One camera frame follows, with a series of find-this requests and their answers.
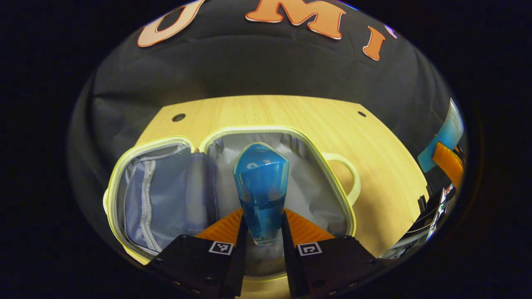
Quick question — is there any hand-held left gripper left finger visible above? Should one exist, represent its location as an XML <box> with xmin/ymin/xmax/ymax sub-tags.
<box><xmin>148</xmin><ymin>208</ymin><xmax>249</xmax><ymax>298</ymax></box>

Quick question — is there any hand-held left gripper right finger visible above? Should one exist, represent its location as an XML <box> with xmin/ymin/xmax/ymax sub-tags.
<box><xmin>281</xmin><ymin>208</ymin><xmax>381</xmax><ymax>298</ymax></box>

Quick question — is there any blue faceted cosmetic bottle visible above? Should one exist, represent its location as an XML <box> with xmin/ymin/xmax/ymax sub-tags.
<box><xmin>233</xmin><ymin>142</ymin><xmax>290</xmax><ymax>247</ymax></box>

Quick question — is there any pale yellow suitcase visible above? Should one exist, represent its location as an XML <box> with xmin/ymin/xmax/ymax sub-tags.
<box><xmin>103</xmin><ymin>126</ymin><xmax>361</xmax><ymax>283</ymax></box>

